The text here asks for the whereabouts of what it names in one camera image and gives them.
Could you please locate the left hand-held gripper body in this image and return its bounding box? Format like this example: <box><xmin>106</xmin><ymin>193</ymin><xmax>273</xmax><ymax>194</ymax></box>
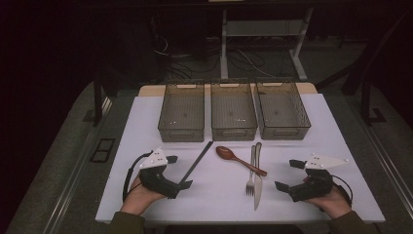
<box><xmin>139</xmin><ymin>147</ymin><xmax>181</xmax><ymax>200</ymax></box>

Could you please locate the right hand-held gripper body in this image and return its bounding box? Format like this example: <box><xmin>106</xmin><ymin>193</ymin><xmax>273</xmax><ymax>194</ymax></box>
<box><xmin>287</xmin><ymin>152</ymin><xmax>350</xmax><ymax>203</ymax></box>

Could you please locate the silver metal knife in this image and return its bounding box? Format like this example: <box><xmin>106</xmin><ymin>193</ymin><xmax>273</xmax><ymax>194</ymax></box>
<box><xmin>252</xmin><ymin>141</ymin><xmax>263</xmax><ymax>212</ymax></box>

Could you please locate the black chopsticks pair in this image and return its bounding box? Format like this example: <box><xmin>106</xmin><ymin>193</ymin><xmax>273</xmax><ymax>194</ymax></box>
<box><xmin>178</xmin><ymin>140</ymin><xmax>214</xmax><ymax>186</ymax></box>

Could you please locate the silver metal fork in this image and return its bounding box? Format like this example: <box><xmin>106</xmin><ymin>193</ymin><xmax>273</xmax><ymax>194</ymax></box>
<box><xmin>245</xmin><ymin>144</ymin><xmax>257</xmax><ymax>197</ymax></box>

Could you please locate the translucent grey plastic bin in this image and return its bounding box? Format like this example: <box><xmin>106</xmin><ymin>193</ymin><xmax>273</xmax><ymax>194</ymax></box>
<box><xmin>209</xmin><ymin>79</ymin><xmax>258</xmax><ymax>142</ymax></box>
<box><xmin>254</xmin><ymin>77</ymin><xmax>312</xmax><ymax>141</ymax></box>
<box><xmin>157</xmin><ymin>80</ymin><xmax>206</xmax><ymax>143</ymax></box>

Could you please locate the reddish brown wooden spoon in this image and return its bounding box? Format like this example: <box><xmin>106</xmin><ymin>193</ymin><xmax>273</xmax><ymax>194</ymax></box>
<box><xmin>215</xmin><ymin>145</ymin><xmax>268</xmax><ymax>178</ymax></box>

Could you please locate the person's left hand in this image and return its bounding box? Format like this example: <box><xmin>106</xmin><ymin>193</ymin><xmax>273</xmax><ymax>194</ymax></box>
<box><xmin>120</xmin><ymin>175</ymin><xmax>167</xmax><ymax>217</ymax></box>

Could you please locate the person's right hand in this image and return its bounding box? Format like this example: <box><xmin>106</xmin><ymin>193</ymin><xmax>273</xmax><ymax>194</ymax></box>
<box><xmin>304</xmin><ymin>185</ymin><xmax>354</xmax><ymax>219</ymax></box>

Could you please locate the light wooden board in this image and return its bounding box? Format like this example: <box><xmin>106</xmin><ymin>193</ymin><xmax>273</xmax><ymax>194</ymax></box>
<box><xmin>138</xmin><ymin>82</ymin><xmax>319</xmax><ymax>98</ymax></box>

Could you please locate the black metal stand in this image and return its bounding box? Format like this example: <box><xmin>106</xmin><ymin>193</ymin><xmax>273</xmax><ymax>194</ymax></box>
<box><xmin>340</xmin><ymin>9</ymin><xmax>388</xmax><ymax>126</ymax></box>

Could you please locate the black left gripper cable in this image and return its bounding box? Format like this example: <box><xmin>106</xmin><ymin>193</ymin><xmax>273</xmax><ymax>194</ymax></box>
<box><xmin>122</xmin><ymin>150</ymin><xmax>154</xmax><ymax>203</ymax></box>

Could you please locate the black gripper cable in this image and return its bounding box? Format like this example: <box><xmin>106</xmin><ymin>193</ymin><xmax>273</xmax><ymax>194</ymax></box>
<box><xmin>122</xmin><ymin>150</ymin><xmax>154</xmax><ymax>203</ymax></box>
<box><xmin>330</xmin><ymin>175</ymin><xmax>355</xmax><ymax>208</ymax></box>

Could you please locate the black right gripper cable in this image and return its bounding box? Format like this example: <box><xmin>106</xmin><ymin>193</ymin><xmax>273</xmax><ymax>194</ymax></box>
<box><xmin>330</xmin><ymin>175</ymin><xmax>355</xmax><ymax>208</ymax></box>

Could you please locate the black floor socket frame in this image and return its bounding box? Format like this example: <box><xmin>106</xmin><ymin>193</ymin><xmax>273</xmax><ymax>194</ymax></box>
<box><xmin>90</xmin><ymin>137</ymin><xmax>117</xmax><ymax>164</ymax></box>

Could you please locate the metal floor rail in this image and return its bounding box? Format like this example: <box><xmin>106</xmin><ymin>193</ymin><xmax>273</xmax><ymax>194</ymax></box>
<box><xmin>352</xmin><ymin>97</ymin><xmax>413</xmax><ymax>209</ymax></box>
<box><xmin>42</xmin><ymin>97</ymin><xmax>113</xmax><ymax>234</ymax></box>

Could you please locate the bundle of floor cables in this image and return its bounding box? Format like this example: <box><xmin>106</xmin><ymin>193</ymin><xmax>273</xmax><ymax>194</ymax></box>
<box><xmin>152</xmin><ymin>32</ymin><xmax>293</xmax><ymax>81</ymax></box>

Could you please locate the white metal desk frame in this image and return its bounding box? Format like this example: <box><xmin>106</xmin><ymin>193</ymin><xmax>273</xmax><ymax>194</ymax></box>
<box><xmin>219</xmin><ymin>7</ymin><xmax>315</xmax><ymax>82</ymax></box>

